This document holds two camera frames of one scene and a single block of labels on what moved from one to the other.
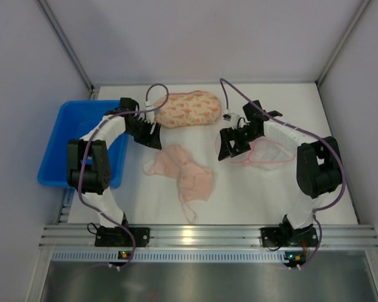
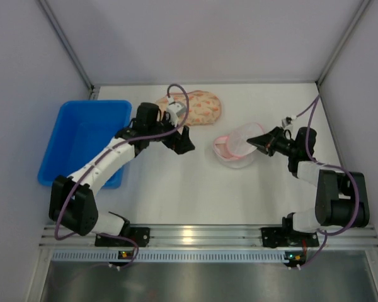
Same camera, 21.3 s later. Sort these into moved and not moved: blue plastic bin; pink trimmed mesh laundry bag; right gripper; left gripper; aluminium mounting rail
Moved: left gripper; right gripper; pink trimmed mesh laundry bag
Not moved: aluminium mounting rail; blue plastic bin
